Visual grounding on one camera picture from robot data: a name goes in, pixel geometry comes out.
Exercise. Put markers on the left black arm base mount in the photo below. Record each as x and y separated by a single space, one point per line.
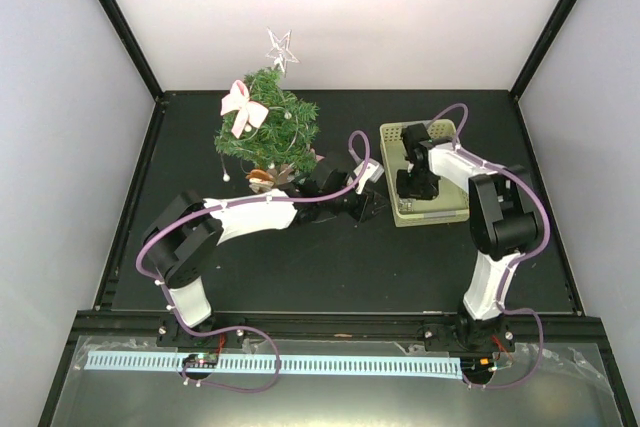
203 353

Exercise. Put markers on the yellow-green plastic basket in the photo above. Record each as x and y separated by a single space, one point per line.
450 206

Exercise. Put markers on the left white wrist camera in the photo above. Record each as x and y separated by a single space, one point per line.
372 171

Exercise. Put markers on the black aluminium frame rail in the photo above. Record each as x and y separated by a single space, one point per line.
296 326

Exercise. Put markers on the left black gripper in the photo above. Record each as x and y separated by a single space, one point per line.
370 198

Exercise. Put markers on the silver star ornament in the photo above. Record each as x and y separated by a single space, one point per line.
280 51

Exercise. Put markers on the small green christmas tree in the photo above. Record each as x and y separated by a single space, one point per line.
287 135

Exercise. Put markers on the pink felt bow ornament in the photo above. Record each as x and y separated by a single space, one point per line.
247 112

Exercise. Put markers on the gingerbread figure ornament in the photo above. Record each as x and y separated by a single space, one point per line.
260 181

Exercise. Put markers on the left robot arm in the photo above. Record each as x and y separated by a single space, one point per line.
187 232

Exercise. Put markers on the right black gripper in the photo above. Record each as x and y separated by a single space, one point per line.
405 192

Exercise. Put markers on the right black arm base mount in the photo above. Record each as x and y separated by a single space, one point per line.
459 335

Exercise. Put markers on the white slotted cable duct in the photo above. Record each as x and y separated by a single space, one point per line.
267 364

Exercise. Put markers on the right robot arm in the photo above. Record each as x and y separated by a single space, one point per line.
507 221

